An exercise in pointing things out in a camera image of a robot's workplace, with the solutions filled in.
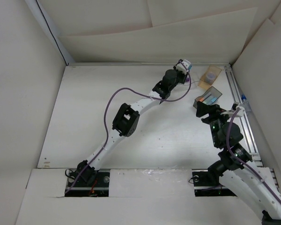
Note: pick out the clear spray bottle blue cap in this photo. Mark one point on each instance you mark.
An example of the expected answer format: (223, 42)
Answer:
(245, 103)

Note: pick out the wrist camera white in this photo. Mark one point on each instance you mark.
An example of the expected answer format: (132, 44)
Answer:
(183, 65)
(238, 109)

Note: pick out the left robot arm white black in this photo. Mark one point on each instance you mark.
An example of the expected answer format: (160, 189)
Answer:
(126, 120)

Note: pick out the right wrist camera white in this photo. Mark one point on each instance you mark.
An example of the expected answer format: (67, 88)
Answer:
(238, 109)

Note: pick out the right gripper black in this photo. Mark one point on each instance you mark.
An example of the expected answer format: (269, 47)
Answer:
(213, 111)

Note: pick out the orange transparent container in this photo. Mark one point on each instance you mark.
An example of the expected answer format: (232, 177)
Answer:
(214, 69)

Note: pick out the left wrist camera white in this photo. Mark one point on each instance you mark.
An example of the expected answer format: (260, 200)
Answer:
(183, 65)

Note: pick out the small bottle in orange container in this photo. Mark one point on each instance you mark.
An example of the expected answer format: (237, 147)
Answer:
(210, 77)

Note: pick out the clear plastic container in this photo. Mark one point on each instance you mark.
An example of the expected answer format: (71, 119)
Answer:
(194, 80)

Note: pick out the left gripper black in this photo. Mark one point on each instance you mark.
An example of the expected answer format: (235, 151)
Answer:
(182, 75)

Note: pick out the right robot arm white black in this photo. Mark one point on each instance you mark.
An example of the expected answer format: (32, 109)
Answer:
(236, 170)

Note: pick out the dark grey transparent container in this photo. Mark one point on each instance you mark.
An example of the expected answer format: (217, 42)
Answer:
(212, 90)

